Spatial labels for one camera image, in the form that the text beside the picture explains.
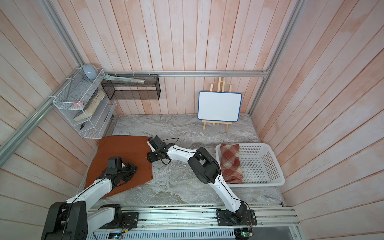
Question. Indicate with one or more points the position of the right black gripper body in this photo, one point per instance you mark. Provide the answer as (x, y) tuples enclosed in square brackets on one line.
[(154, 157)]

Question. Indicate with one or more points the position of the small pink item on shelf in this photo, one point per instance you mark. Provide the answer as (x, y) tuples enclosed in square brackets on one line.
[(78, 104)]

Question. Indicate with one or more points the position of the white plastic basket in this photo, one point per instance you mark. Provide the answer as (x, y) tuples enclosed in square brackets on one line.
[(260, 166)]

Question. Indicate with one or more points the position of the white wire shelf rack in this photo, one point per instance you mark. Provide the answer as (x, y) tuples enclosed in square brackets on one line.
[(80, 89)]

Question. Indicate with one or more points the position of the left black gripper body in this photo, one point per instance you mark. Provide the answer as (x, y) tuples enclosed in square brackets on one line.
[(126, 172)]

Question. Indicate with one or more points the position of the light green flat ruler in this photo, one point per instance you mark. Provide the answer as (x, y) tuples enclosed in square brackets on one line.
[(123, 79)]

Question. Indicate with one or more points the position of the black wire mesh basket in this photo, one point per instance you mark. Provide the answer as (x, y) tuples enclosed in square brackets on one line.
[(150, 90)]

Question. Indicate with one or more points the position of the red plaid skirt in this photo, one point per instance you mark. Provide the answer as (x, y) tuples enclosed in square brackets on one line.
[(230, 164)]

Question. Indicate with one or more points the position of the worn book on shelf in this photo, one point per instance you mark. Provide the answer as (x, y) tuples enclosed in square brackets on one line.
[(91, 106)]

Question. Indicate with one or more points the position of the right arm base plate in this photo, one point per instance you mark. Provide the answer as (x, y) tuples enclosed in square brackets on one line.
[(227, 218)]

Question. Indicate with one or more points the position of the wooden easel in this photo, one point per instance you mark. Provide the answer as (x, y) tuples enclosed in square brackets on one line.
[(220, 89)]

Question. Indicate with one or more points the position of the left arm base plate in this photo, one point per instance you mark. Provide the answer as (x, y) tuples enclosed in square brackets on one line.
[(127, 220)]

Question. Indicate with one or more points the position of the aluminium rail frame front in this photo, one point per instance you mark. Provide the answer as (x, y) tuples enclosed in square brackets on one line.
[(199, 222)]

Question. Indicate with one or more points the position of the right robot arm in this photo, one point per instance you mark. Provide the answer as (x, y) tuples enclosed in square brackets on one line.
[(206, 169)]

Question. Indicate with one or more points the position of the rust brown skirt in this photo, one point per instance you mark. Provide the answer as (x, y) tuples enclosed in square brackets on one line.
[(133, 149)]

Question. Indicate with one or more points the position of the grey computer mouse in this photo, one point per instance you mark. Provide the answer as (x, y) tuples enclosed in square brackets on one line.
[(90, 71)]

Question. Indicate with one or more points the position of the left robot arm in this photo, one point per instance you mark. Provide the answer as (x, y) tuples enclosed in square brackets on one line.
[(70, 220)]

